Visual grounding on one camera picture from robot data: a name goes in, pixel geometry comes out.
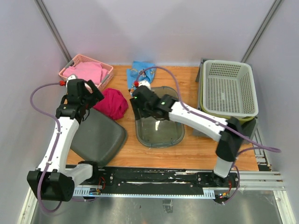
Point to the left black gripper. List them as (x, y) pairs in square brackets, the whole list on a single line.
[(96, 96)]

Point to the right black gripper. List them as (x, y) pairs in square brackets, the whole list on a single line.
[(136, 104)]

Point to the teal translucent perforated basket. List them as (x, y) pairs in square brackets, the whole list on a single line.
[(158, 133)]

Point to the dark grey plastic tub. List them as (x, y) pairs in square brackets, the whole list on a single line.
[(98, 138)]

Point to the white perforated plastic basket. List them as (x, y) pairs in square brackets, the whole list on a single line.
[(228, 88)]

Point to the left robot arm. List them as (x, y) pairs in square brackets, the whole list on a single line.
[(50, 180)]

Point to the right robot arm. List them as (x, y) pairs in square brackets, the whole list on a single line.
[(220, 130)]

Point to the magenta crumpled cloth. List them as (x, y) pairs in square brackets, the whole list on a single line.
[(114, 105)]

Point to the pink folded cloth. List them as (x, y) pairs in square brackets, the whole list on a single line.
[(87, 71)]

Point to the pink plastic basket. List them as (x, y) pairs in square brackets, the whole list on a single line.
[(81, 58)]

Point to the blue patterned cloth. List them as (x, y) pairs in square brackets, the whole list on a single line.
[(133, 73)]

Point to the olive green plastic tub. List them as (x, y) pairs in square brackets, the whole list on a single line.
[(224, 116)]

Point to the grey plastic tray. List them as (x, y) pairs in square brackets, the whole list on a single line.
[(249, 127)]

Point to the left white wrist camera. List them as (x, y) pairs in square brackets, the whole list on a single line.
[(71, 77)]

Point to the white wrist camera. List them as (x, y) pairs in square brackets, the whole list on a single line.
[(144, 83), (71, 77)]

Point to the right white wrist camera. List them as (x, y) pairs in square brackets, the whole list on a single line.
[(144, 83)]

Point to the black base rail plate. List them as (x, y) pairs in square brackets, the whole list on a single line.
[(152, 182)]

